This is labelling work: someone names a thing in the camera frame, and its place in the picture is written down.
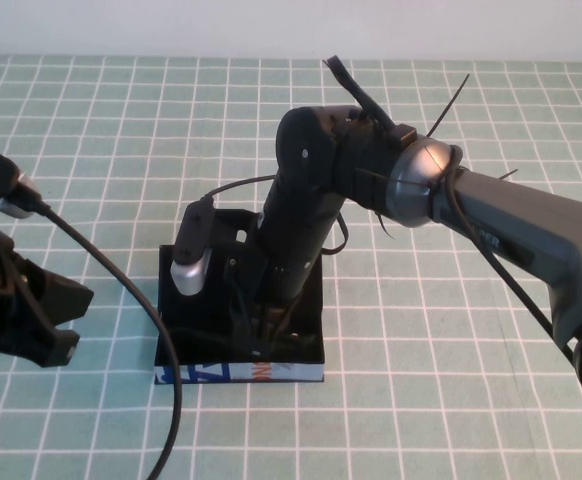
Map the black sleeved right arm cable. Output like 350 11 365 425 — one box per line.
323 56 575 359

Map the right wrist camera black silver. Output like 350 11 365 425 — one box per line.
169 199 216 297

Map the thin black right camera cable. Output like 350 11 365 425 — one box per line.
201 173 348 254

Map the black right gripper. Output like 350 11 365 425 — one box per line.
224 249 317 360

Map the black zip tie long tail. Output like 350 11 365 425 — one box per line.
427 73 471 137

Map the left wrist camera black silver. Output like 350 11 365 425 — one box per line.
0 139 41 220

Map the black glasses case blue print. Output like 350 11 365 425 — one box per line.
154 243 326 385

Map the black zip tie curved tail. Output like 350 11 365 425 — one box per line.
373 208 396 243

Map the wrist camera black silver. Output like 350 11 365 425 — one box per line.
0 139 41 220
169 199 216 297

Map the black right camera mount bracket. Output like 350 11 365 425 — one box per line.
205 208 263 261

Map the green white checkered tablecloth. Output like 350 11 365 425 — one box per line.
0 53 582 480

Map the thick black left camera cable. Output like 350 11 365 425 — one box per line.
20 187 183 480

